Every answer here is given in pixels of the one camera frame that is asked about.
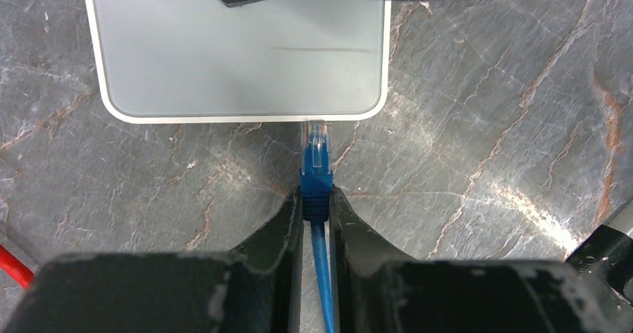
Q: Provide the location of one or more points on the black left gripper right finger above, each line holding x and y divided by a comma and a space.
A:
379, 288

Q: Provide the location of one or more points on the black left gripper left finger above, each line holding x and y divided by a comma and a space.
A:
254, 287

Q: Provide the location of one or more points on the white network switch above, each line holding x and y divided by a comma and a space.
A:
198, 61

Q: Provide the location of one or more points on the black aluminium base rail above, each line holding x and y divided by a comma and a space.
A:
606, 255

